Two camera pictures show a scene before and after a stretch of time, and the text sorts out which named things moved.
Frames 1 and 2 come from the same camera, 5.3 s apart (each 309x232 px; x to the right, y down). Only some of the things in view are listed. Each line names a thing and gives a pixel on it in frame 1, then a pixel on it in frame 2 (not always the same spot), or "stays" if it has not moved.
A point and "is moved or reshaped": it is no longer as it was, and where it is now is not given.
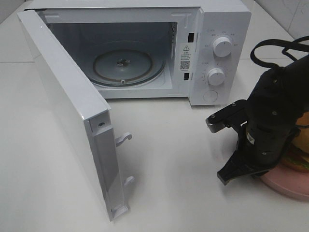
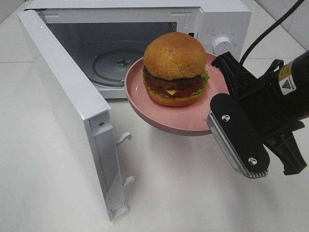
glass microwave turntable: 128,64 stays
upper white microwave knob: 222,47 stays
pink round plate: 294,182 → 188,120
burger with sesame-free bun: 297,157 is moved or reshaped
